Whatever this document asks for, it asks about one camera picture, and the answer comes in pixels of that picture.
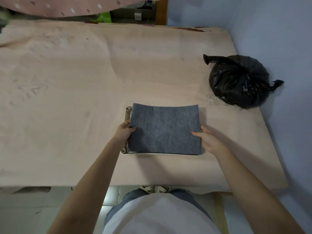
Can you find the person's left hand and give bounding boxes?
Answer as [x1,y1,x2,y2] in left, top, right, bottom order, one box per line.
[114,120,136,144]

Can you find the person's right hand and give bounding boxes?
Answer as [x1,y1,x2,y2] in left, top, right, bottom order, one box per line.
[191,125,228,157]

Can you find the grey felt sheet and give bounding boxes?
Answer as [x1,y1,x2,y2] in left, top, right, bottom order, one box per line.
[127,103,202,156]

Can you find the person's right forearm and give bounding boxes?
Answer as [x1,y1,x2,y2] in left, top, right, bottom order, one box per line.
[215,147,306,234]

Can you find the person's left forearm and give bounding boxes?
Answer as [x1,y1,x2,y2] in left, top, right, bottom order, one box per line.
[46,138,127,234]

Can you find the pink mattress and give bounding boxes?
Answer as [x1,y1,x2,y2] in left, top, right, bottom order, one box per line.
[0,20,289,195]

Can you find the person's patterned shoes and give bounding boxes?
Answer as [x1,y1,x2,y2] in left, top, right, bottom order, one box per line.
[141,185,171,194]

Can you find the black plastic bag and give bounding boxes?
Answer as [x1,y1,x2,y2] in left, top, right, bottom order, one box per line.
[203,54,284,109]

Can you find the person's white shirt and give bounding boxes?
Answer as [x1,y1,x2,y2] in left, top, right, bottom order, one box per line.
[102,193,221,234]

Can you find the green plastic bag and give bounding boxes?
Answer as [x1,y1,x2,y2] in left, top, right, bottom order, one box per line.
[90,12,112,24]

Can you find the cardboard box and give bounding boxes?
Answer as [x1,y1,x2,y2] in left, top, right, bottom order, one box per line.
[110,2,156,25]

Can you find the pink spotted cloth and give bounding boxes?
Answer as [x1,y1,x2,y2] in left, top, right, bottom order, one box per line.
[0,0,162,18]

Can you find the beige frame board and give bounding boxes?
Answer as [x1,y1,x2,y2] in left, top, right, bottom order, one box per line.
[121,107,171,155]

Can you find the wooden post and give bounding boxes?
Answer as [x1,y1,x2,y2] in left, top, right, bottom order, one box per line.
[155,0,169,26]

